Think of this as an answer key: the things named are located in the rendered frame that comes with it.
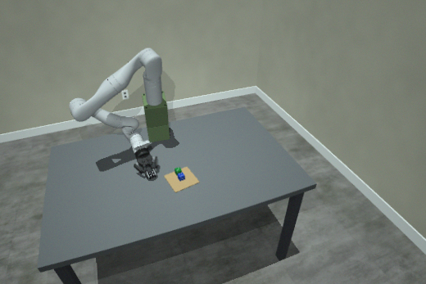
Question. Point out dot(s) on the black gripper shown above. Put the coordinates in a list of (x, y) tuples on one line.
[(144, 159)]

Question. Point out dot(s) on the green die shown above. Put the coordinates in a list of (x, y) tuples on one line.
[(178, 170)]

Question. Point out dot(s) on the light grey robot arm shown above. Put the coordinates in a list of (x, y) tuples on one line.
[(117, 82)]

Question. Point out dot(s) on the blue die with white pips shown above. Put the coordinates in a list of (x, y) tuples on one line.
[(181, 176)]

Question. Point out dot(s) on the beige square mat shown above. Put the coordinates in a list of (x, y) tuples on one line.
[(177, 185)]

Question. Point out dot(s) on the black die with white pips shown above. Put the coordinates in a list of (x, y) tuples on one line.
[(151, 174)]

